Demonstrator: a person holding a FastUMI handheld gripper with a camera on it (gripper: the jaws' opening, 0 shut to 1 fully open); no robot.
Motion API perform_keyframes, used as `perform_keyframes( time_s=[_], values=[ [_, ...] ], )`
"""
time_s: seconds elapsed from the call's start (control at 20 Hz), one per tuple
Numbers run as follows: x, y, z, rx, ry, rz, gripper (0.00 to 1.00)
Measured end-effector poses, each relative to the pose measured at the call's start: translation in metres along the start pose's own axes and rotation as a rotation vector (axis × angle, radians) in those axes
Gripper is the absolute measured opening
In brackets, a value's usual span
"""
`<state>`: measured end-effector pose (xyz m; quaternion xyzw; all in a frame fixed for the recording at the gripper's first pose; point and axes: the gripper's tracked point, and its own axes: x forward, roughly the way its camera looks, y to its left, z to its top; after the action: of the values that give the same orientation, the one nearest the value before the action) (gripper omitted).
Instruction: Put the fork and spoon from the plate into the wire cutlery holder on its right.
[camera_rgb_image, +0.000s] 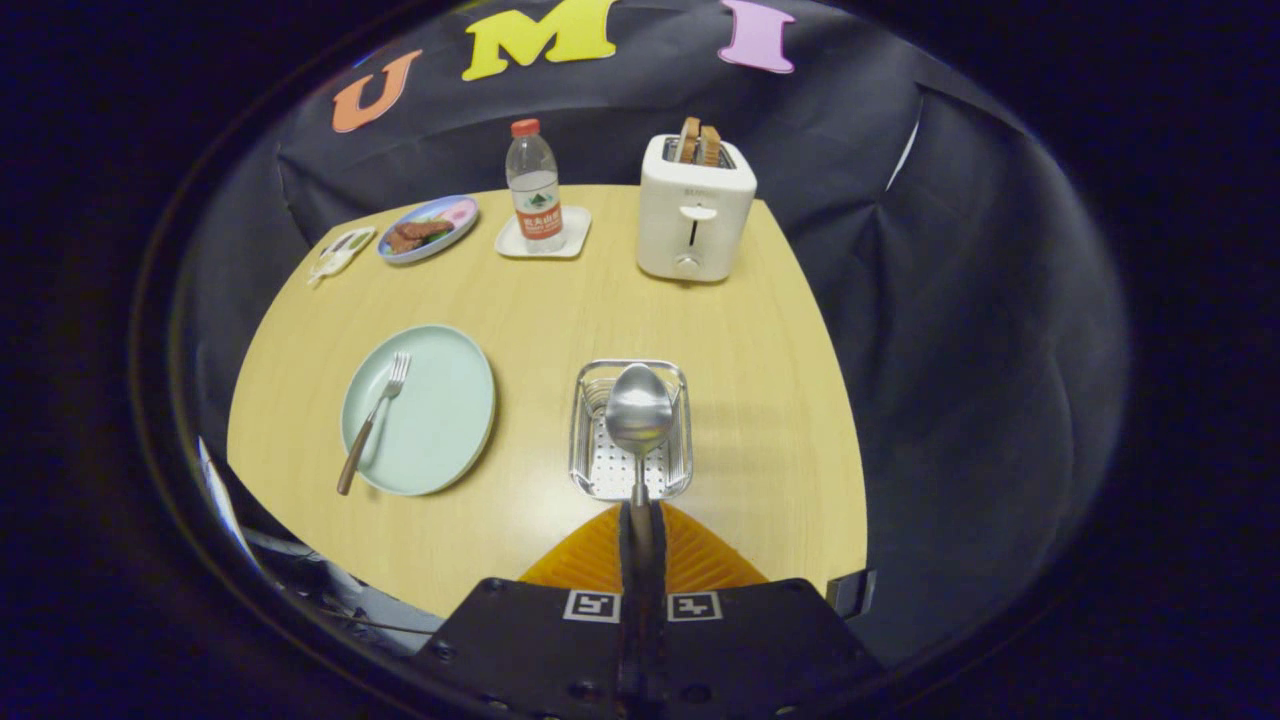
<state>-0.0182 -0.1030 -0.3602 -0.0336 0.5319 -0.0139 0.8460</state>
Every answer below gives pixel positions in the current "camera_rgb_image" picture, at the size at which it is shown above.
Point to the clear water bottle red cap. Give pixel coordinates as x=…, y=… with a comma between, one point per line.
x=535, y=185

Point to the blue oval plate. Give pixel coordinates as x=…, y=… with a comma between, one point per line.
x=455, y=212

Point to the toasted bread slice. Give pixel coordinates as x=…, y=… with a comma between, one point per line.
x=711, y=146
x=688, y=140

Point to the white toaster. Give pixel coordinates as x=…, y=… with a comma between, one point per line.
x=665, y=230

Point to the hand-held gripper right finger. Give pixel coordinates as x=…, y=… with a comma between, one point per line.
x=750, y=640

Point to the white divided sauce dish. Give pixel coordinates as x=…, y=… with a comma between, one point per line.
x=343, y=250

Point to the black table edge clamp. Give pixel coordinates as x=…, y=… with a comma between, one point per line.
x=850, y=593

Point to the white square coaster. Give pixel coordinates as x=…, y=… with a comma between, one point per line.
x=577, y=228

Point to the light green round plate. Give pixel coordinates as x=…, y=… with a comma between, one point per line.
x=440, y=410

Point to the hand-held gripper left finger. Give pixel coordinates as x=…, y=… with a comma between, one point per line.
x=530, y=640

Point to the grilled meat with vegetables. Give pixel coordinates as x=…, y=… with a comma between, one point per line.
x=415, y=236

